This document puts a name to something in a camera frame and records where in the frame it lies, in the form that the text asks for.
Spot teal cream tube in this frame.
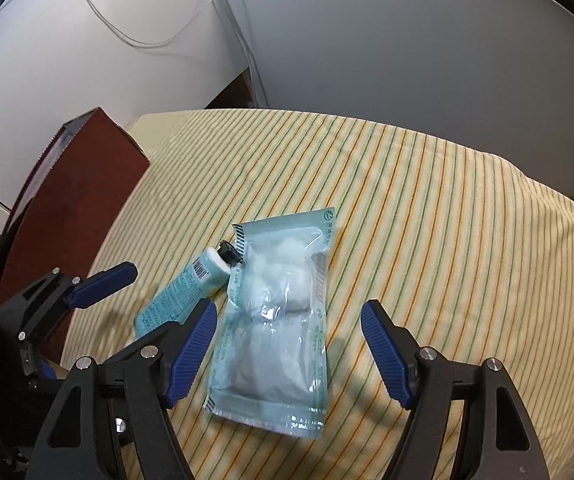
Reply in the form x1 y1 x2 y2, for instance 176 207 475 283
133 240 244 339

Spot white cable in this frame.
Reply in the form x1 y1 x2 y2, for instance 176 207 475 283
61 0 232 47
206 0 270 109

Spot striped yellow table cloth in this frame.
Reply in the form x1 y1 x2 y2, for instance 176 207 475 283
59 107 574 480

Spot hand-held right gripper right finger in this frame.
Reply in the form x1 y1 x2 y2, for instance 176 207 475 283
360 299 548 480

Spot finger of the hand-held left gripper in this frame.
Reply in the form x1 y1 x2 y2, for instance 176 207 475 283
0 261 138 356

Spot cotton ball packet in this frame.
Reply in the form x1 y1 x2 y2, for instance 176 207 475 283
203 206 338 427

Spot dark brown box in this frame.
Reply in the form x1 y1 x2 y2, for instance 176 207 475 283
0 106 151 366

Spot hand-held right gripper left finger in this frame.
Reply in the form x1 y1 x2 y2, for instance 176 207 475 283
26 299 218 480

